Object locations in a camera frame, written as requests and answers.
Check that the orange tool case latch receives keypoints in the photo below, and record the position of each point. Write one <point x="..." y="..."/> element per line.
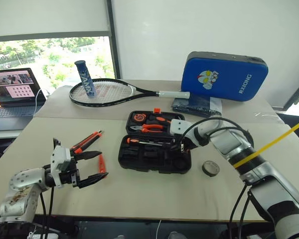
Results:
<point x="156" y="110"/>

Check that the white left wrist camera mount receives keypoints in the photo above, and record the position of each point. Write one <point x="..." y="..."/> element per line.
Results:
<point x="61" y="156"/>

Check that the blue cartoon print case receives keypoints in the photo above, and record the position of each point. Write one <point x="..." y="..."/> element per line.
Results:
<point x="224" y="74"/>

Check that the dark blue packaged cloth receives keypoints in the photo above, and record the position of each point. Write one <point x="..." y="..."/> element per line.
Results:
<point x="189" y="105"/>

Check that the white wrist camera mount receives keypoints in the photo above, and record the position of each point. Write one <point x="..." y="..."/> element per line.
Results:
<point x="179" y="127"/>
<point x="61" y="156"/>

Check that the black tennis racket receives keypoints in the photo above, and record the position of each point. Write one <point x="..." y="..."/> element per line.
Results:
<point x="174" y="94"/>

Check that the blue printed tube can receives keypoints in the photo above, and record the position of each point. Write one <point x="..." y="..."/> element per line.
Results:
<point x="86" y="79"/>

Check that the orange black utility knife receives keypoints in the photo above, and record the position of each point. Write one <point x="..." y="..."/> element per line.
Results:
<point x="89" y="138"/>

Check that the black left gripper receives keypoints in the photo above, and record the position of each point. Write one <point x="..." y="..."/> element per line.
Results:
<point x="73" y="178"/>

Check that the dark open laptop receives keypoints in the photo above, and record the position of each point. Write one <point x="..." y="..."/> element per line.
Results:
<point x="15" y="112"/>

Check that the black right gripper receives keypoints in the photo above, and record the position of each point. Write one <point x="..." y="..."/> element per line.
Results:
<point x="182" y="145"/>

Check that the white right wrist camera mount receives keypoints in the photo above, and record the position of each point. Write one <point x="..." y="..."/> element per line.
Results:
<point x="179" y="127"/>

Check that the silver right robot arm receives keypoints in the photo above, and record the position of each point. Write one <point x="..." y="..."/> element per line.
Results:
<point x="239" y="147"/>

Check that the dark window frame post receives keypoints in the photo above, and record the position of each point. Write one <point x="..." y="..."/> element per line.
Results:
<point x="113" y="37"/>

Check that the white roller blind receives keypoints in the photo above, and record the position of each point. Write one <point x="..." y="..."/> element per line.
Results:
<point x="47" y="15"/>

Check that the orange black tape measure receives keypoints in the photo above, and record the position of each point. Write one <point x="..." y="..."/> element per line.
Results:
<point x="139" y="117"/>

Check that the yellow zip tie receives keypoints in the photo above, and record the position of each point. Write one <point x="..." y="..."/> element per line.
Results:
<point x="271" y="142"/>

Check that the black plastic tool case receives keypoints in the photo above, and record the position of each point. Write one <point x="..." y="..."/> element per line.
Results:
<point x="152" y="161"/>

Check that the small orange tester screwdriver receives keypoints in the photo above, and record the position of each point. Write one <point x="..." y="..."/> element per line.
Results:
<point x="101" y="163"/>

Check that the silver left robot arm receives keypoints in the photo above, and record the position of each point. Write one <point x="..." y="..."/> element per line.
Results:
<point x="20" y="184"/>

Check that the grey rounded shape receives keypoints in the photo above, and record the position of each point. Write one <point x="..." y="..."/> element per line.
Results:
<point x="175" y="235"/>

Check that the dark slanted window frame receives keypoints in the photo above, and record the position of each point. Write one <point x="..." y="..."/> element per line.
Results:
<point x="297" y="92"/>

